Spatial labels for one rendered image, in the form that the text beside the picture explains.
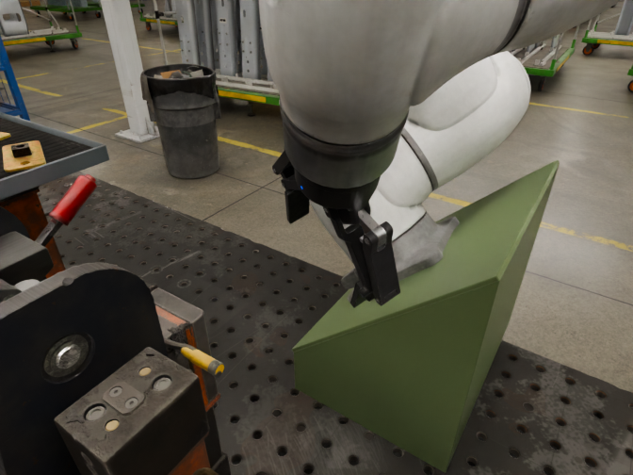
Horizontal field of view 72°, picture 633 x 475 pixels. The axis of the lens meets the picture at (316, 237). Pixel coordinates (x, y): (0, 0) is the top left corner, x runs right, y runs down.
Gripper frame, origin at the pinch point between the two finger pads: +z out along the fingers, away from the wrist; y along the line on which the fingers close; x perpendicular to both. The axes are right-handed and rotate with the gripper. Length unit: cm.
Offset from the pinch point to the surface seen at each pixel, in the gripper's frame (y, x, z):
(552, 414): -35, -23, 30
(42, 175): 20.1, 22.5, -10.6
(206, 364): -7.8, 17.4, -15.9
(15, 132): 34.8, 24.4, -4.2
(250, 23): 330, -154, 243
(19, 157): 24.9, 24.1, -9.5
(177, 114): 200, -29, 176
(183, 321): -1.8, 17.8, -10.5
